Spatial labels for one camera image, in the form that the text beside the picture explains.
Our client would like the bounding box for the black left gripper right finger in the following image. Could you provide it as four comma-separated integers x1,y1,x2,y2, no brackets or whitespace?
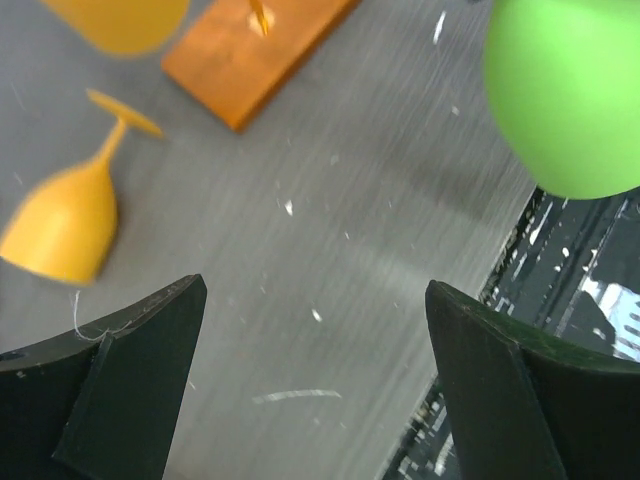
425,280,639,479

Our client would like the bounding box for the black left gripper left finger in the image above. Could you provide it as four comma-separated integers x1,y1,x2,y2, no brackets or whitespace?
1,274,207,479

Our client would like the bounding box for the green plastic wine glass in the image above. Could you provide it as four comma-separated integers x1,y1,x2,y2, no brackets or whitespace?
484,1,639,200

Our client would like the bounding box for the yellow-orange plastic wine glass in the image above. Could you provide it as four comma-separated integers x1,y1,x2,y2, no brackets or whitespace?
43,0,190,56

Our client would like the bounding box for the gold wire wine glass rack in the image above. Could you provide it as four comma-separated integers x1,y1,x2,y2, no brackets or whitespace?
161,0,359,132

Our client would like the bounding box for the yellow plastic wine glass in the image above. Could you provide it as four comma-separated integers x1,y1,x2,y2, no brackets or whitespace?
1,89,164,286

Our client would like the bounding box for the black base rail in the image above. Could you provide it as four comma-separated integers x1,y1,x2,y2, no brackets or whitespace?
374,187,640,480

